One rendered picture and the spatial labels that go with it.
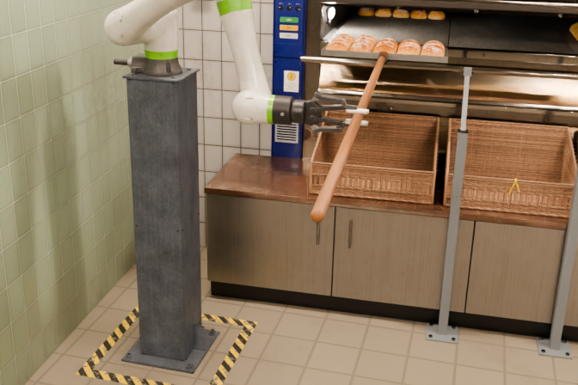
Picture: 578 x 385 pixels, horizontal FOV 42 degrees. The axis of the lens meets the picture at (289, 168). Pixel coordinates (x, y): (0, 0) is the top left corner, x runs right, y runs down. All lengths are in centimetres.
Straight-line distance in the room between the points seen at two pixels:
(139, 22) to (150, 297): 115
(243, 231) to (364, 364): 81
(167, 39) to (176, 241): 78
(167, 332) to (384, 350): 93
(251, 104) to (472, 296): 155
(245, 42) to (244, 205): 113
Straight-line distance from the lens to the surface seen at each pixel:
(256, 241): 346
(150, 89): 280
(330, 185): 172
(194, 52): 386
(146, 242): 302
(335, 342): 336
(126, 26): 264
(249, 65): 247
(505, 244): 334
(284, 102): 232
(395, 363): 327
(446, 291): 337
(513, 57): 365
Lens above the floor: 181
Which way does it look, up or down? 20 degrees down
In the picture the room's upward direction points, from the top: 1 degrees clockwise
